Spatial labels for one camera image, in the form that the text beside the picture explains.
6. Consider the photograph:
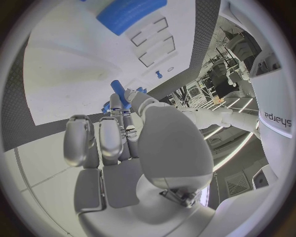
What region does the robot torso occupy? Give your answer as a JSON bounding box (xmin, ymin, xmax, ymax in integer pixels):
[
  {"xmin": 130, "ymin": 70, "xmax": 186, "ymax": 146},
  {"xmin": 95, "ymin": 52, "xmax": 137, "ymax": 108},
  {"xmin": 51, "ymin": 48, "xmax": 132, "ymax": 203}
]
[{"xmin": 248, "ymin": 48, "xmax": 295, "ymax": 178}]

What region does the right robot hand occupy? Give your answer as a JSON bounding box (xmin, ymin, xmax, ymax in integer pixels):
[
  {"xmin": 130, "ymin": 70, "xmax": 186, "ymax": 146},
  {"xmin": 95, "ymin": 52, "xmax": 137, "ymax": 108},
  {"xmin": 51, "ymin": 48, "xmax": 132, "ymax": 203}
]
[{"xmin": 63, "ymin": 88, "xmax": 217, "ymax": 237}]

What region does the white task board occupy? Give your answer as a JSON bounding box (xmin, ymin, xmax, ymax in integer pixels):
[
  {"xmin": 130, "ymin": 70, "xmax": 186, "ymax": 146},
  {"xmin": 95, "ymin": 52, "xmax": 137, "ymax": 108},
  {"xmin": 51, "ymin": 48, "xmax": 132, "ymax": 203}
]
[{"xmin": 23, "ymin": 0, "xmax": 197, "ymax": 126}]

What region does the large blue cylinder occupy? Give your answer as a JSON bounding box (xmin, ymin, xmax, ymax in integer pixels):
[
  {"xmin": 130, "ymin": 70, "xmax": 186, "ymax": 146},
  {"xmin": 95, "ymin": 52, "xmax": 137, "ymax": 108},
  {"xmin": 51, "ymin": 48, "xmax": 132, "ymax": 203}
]
[{"xmin": 95, "ymin": 0, "xmax": 168, "ymax": 37}]

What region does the blue block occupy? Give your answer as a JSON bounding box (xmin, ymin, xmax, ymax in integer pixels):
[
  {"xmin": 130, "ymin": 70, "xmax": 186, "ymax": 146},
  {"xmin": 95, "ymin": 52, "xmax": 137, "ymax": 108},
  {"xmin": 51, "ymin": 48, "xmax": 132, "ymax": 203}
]
[{"xmin": 100, "ymin": 101, "xmax": 112, "ymax": 114}]

